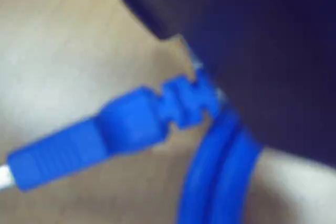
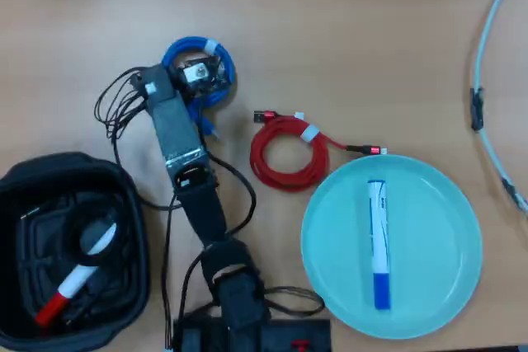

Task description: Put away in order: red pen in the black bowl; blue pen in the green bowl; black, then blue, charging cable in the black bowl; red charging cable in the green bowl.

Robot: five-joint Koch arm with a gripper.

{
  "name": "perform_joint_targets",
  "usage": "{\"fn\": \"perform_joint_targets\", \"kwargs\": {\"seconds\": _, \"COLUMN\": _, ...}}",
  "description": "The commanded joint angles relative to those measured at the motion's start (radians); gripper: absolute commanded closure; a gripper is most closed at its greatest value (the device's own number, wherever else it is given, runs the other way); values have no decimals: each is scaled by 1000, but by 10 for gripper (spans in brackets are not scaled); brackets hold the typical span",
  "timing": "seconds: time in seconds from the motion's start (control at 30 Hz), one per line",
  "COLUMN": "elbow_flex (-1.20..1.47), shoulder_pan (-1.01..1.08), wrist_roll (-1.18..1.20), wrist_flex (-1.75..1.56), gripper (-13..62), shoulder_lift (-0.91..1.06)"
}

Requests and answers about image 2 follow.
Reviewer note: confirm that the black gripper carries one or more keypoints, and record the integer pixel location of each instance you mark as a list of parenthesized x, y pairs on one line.
[(158, 84)]

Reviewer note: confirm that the white marker pen red cap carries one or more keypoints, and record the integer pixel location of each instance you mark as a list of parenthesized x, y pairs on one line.
[(78, 282)]

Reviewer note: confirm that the white marker pen blue cap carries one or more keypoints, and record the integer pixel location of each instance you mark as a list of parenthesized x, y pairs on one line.
[(379, 224)]

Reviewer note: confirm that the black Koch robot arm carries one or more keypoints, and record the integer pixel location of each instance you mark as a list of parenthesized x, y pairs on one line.
[(181, 133)]

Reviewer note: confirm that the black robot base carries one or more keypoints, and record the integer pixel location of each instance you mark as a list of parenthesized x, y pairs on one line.
[(288, 333)]

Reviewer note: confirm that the black square bowl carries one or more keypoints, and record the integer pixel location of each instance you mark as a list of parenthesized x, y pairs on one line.
[(136, 245)]

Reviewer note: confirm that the green round bowl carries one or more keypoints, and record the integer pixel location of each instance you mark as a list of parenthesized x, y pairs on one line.
[(433, 245)]

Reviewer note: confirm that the black tape wrap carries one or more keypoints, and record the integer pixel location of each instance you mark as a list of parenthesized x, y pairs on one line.
[(510, 191)]

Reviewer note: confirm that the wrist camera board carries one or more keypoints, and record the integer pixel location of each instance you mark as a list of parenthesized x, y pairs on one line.
[(198, 73)]

